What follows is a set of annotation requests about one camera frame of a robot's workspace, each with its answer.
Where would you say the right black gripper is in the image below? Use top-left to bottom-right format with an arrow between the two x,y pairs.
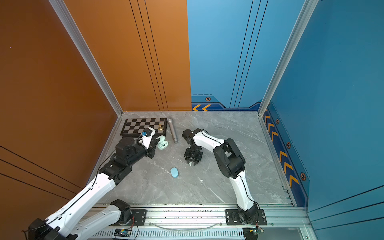
183,146 -> 202,166

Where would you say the green charging case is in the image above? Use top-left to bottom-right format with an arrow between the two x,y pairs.
157,135 -> 169,150

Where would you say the blue charging case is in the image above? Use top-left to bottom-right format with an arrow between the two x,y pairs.
170,167 -> 179,178

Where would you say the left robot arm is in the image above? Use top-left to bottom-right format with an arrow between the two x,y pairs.
24,137 -> 160,240

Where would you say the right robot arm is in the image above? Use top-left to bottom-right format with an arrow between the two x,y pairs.
182,129 -> 261,225

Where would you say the silver microphone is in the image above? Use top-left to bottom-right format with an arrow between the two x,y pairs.
167,118 -> 179,144

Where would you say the black white chessboard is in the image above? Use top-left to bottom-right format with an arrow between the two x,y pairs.
120,118 -> 168,138

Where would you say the left circuit board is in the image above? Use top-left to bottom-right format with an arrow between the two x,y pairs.
113,228 -> 132,239

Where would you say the circuit board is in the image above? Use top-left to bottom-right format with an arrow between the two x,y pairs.
243,227 -> 265,240
113,228 -> 132,239

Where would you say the right circuit board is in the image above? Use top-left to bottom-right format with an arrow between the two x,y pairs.
243,227 -> 265,240

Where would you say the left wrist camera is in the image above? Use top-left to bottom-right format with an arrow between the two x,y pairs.
137,128 -> 156,149

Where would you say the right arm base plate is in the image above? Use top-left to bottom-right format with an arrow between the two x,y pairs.
225,209 -> 268,226

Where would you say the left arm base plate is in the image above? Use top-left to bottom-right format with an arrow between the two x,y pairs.
111,209 -> 147,227

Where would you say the aluminium front rail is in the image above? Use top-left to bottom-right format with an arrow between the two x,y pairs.
59,203 -> 313,230

